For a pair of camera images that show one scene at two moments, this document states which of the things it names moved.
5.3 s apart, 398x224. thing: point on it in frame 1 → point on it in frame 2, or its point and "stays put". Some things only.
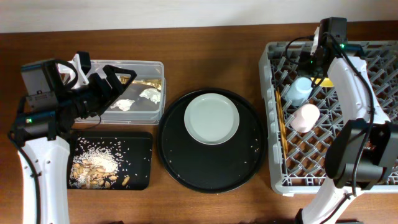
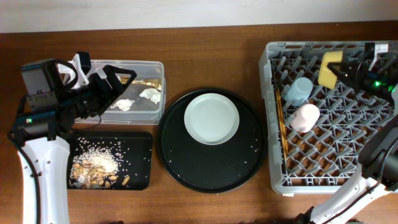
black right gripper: (319, 75) → (362, 70)
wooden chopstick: (283, 125) stays put
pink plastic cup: (305, 117) stays put
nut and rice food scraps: (94, 168) stays put
